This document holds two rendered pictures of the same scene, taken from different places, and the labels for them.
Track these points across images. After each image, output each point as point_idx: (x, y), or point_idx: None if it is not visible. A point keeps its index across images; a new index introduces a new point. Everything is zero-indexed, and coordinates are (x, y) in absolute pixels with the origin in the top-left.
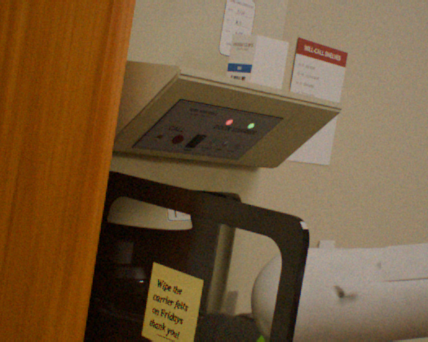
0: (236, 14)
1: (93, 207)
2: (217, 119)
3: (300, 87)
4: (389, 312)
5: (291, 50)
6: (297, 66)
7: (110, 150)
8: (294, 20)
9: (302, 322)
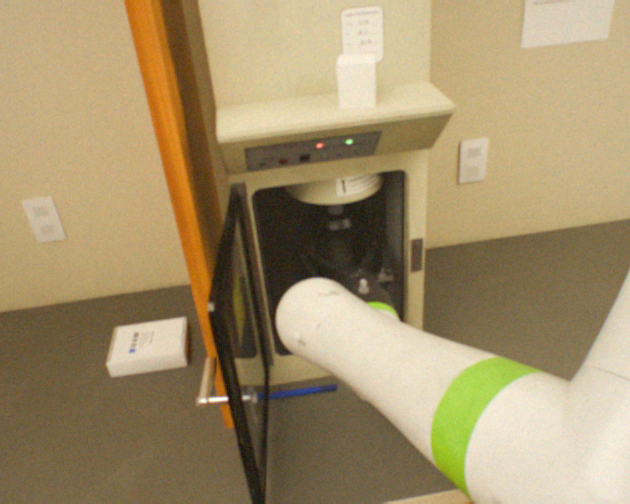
0: (356, 25)
1: (189, 234)
2: (303, 147)
3: None
4: (321, 364)
5: None
6: None
7: (189, 197)
8: None
9: (286, 345)
